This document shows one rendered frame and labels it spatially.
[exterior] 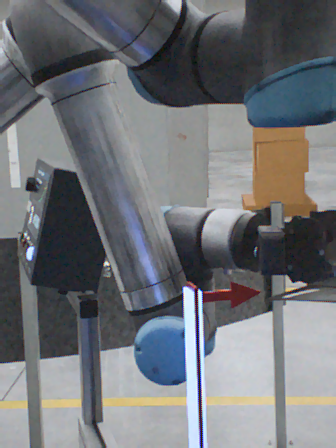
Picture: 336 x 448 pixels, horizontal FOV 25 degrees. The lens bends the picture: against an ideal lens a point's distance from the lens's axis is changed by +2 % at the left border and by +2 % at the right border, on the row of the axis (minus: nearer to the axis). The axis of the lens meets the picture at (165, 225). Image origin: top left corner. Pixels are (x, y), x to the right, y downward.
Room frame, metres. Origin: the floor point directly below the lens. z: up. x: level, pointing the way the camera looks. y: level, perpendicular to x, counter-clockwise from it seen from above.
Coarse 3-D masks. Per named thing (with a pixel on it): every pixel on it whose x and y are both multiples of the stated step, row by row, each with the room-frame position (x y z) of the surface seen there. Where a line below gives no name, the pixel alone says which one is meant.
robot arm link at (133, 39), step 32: (64, 0) 0.61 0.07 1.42; (96, 0) 0.61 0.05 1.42; (128, 0) 0.62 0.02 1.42; (160, 0) 0.64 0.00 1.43; (96, 32) 0.64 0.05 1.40; (128, 32) 0.63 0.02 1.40; (160, 32) 0.64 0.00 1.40; (192, 32) 0.65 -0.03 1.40; (128, 64) 0.67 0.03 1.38; (160, 64) 0.66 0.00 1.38; (192, 64) 0.64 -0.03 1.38; (160, 96) 0.70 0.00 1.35; (192, 96) 0.67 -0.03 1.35
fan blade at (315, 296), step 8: (328, 280) 0.73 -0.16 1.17; (296, 288) 0.76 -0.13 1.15; (304, 288) 0.72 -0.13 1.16; (312, 288) 0.70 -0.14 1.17; (320, 288) 0.68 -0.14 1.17; (328, 288) 0.67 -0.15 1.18; (280, 296) 0.69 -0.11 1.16; (296, 296) 0.66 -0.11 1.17; (304, 296) 0.64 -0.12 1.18; (312, 296) 0.63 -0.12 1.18; (320, 296) 0.62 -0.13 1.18; (328, 296) 0.62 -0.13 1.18
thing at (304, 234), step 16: (240, 224) 0.88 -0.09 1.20; (256, 224) 0.89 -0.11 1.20; (288, 224) 0.84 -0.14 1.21; (304, 224) 0.83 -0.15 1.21; (320, 224) 0.82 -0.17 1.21; (240, 240) 0.87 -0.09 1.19; (256, 240) 0.88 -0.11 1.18; (288, 240) 0.84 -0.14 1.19; (304, 240) 0.83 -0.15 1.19; (320, 240) 0.81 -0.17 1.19; (240, 256) 0.87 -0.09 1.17; (304, 256) 0.82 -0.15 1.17; (320, 256) 0.81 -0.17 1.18; (288, 272) 0.83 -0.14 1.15; (304, 272) 0.82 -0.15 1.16; (320, 272) 0.81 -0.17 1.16
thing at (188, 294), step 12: (192, 300) 0.62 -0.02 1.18; (192, 312) 0.62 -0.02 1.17; (192, 324) 0.62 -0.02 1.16; (192, 336) 0.62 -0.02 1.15; (192, 348) 0.62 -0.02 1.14; (192, 360) 0.62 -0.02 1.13; (192, 372) 0.63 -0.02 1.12; (192, 384) 0.63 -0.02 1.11; (192, 396) 0.63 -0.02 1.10; (192, 408) 0.63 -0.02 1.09; (192, 420) 0.63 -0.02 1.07; (192, 432) 0.63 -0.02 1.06; (192, 444) 0.63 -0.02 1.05
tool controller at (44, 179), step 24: (48, 168) 1.23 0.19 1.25; (72, 168) 1.25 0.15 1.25; (48, 192) 1.18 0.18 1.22; (72, 192) 1.18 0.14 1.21; (48, 216) 1.17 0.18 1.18; (72, 216) 1.18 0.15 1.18; (48, 240) 1.17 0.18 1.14; (72, 240) 1.18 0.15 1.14; (96, 240) 1.19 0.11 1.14; (24, 264) 1.27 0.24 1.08; (48, 264) 1.17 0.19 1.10; (72, 264) 1.18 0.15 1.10; (96, 264) 1.19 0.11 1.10; (72, 288) 1.18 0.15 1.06; (96, 288) 1.19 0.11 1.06
